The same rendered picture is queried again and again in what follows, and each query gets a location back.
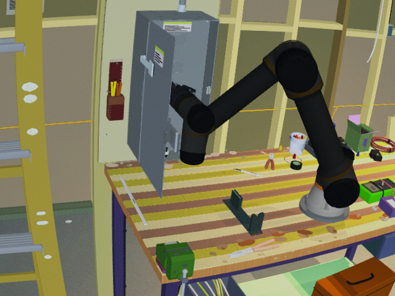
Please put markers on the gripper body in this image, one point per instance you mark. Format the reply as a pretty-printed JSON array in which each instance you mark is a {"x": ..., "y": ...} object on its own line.
[{"x": 181, "y": 88}]

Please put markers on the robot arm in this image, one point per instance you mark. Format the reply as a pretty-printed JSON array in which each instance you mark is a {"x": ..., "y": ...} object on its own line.
[{"x": 247, "y": 92}]

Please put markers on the small grey catch plate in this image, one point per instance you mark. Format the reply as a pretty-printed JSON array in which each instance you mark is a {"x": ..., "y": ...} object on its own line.
[{"x": 208, "y": 90}]

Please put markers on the grey electrical panel box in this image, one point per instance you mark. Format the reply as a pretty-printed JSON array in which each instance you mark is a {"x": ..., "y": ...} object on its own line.
[{"x": 197, "y": 55}]

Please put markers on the grey panel door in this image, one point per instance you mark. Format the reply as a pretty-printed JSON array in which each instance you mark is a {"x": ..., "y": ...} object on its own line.
[{"x": 148, "y": 123}]

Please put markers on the orange marker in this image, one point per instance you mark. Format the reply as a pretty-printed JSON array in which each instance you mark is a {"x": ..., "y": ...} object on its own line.
[{"x": 119, "y": 88}]

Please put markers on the yellow marker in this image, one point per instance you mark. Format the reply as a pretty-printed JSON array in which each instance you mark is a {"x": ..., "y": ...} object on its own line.
[{"x": 113, "y": 88}]

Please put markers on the red tool pouch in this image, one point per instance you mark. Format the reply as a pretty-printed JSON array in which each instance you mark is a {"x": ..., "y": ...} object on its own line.
[{"x": 115, "y": 106}]

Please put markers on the grey conduit pipe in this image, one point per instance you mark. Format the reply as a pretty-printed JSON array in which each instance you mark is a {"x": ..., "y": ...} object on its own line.
[{"x": 182, "y": 5}]

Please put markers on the pale backing board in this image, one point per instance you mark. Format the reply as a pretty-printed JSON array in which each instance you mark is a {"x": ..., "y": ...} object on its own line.
[{"x": 115, "y": 37}]

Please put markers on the white pen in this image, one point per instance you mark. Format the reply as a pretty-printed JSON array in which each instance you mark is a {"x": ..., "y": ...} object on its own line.
[{"x": 247, "y": 172}]

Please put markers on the white ruler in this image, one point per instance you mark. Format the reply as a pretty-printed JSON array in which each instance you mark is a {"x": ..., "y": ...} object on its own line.
[{"x": 133, "y": 201}]

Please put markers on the black tape roll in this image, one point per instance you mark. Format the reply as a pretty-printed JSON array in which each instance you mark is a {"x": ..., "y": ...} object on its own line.
[{"x": 296, "y": 165}]

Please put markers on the dark green metal cradle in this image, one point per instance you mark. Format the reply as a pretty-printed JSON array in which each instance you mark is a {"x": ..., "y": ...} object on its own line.
[{"x": 243, "y": 212}]

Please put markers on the yellow ladder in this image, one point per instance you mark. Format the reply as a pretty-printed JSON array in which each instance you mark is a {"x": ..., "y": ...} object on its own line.
[{"x": 31, "y": 154}]

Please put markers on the green bench vise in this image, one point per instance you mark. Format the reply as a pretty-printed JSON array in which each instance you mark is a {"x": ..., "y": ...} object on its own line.
[{"x": 174, "y": 259}]

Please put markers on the green box with pink lid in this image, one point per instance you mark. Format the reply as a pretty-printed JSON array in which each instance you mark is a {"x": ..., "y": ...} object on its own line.
[{"x": 356, "y": 135}]

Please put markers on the white paper notice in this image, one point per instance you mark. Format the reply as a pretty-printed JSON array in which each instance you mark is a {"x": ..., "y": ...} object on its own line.
[{"x": 10, "y": 7}]

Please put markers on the small black device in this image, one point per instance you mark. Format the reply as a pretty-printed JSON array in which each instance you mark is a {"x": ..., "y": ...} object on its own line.
[{"x": 376, "y": 155}]

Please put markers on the pale green sheet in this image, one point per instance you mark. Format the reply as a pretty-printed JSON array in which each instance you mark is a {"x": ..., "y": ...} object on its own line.
[{"x": 277, "y": 280}]

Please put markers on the green meter case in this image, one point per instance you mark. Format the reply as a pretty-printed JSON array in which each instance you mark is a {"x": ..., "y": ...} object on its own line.
[{"x": 375, "y": 191}]

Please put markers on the small white block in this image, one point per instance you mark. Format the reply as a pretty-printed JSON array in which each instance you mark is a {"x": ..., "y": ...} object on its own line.
[{"x": 375, "y": 208}]

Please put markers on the purple box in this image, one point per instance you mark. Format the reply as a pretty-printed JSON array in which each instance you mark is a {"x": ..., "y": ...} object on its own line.
[{"x": 388, "y": 206}]

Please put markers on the orange toolbox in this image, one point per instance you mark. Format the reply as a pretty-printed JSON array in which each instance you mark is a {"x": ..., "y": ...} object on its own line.
[{"x": 355, "y": 280}]

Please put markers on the blue wall box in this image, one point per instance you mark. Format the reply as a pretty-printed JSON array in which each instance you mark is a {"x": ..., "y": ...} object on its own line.
[{"x": 391, "y": 31}]

